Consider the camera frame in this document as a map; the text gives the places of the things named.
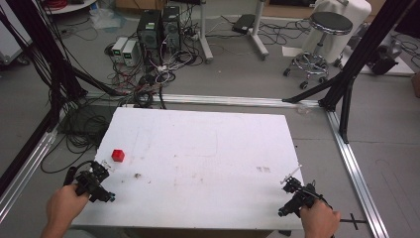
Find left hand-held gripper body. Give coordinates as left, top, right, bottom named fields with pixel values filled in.
left=74, top=160, right=117, bottom=203

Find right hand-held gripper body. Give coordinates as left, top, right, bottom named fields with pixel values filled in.
left=277, top=176, right=327, bottom=219

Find red cube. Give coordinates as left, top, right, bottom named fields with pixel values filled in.
left=111, top=149, right=126, bottom=164

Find person's right hand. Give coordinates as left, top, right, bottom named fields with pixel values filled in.
left=299, top=198, right=342, bottom=238

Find person's left hand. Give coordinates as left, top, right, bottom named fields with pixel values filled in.
left=46, top=183, right=91, bottom=232

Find white power supply unit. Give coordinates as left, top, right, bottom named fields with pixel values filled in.
left=121, top=40, right=139, bottom=67
left=111, top=36, right=129, bottom=63

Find large black computer tower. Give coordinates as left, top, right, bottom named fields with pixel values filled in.
left=136, top=9, right=163, bottom=66

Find black device on board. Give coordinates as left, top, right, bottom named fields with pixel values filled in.
left=367, top=39, right=403, bottom=76

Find clear plastic sheet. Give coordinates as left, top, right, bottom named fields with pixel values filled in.
left=88, top=7, right=127, bottom=32

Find white stand leg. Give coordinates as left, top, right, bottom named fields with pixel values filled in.
left=197, top=0, right=215, bottom=64
left=249, top=0, right=270, bottom=61

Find white floor board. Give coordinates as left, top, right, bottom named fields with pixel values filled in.
left=341, top=49, right=416, bottom=77

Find slim black computer tower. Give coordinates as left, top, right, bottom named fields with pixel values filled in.
left=160, top=5, right=182, bottom=54

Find black chrome rolling stool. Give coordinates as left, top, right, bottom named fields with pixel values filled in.
left=282, top=11, right=355, bottom=90

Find black flat box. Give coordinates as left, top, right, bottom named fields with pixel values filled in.
left=231, top=13, right=257, bottom=35

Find white cabinet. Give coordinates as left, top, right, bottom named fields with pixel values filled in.
left=0, top=0, right=33, bottom=64

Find round white table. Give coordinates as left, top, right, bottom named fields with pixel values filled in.
left=42, top=0, right=99, bottom=15

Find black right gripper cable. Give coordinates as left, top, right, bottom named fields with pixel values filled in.
left=305, top=179, right=334, bottom=210

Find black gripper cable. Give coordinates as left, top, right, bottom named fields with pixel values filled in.
left=62, top=160, right=97, bottom=186
left=305, top=179, right=334, bottom=210

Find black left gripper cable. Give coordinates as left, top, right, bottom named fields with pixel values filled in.
left=62, top=160, right=97, bottom=186

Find black floor cable bundle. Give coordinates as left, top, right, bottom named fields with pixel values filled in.
left=40, top=101, right=115, bottom=176

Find aluminium floor rail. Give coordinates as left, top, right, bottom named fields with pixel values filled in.
left=84, top=92, right=322, bottom=109
left=324, top=108, right=391, bottom=238
left=0, top=129, right=59, bottom=223

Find tangle of mixed cables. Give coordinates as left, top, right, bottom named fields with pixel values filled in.
left=104, top=19, right=203, bottom=110

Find loose black floor cables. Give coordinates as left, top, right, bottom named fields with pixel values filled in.
left=257, top=17, right=314, bottom=47

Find black braced frame post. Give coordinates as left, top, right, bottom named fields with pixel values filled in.
left=281, top=0, right=418, bottom=144

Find black frame post with cables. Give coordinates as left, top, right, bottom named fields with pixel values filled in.
left=0, top=0, right=125, bottom=134

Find red cable coil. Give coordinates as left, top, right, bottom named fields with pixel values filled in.
left=44, top=0, right=69, bottom=10

